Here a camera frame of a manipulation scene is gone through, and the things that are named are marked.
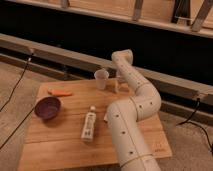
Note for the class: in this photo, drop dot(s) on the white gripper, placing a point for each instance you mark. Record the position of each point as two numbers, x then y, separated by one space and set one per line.
119 81

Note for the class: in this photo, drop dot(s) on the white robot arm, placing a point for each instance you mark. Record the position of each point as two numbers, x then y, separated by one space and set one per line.
132 151

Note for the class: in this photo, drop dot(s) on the white sponge block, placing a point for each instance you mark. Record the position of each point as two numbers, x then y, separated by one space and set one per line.
113 86

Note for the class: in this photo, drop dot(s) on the translucent plastic cup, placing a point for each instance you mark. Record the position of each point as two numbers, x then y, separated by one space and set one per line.
101 77

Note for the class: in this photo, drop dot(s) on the orange carrot toy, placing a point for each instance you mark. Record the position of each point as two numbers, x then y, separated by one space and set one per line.
59 93

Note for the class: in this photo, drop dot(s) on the white tube bottle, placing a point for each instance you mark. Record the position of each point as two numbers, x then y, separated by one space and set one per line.
89 125

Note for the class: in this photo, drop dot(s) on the wooden board table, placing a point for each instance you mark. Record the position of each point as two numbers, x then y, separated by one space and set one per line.
56 144

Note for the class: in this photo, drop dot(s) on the purple bowl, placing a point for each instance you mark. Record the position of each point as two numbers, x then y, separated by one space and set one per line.
48 108

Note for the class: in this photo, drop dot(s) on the wooden wall rail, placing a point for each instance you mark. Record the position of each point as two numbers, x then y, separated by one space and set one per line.
155 13

